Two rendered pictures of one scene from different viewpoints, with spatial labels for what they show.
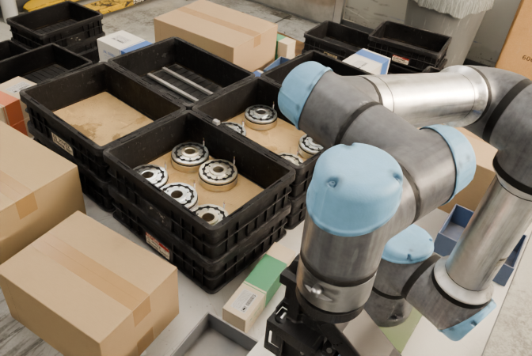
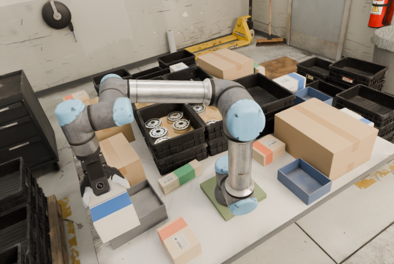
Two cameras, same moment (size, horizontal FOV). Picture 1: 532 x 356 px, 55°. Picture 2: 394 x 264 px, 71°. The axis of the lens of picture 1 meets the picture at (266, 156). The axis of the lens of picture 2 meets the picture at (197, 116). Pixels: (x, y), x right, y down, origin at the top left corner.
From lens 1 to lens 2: 0.72 m
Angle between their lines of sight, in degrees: 28
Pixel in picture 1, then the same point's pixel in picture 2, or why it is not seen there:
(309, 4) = (323, 47)
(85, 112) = not seen: hidden behind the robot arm
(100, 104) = not seen: hidden behind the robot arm
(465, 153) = (121, 107)
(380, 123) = (103, 95)
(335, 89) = (105, 83)
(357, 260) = (68, 135)
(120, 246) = (126, 147)
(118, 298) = (114, 165)
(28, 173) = not seen: hidden behind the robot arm
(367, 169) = (66, 105)
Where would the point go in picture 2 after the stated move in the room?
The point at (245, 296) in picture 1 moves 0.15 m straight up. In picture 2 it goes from (169, 178) to (163, 156)
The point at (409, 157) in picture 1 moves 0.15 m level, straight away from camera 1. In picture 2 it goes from (95, 105) to (142, 84)
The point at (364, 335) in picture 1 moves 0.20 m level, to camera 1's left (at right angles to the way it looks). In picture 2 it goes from (94, 168) to (51, 152)
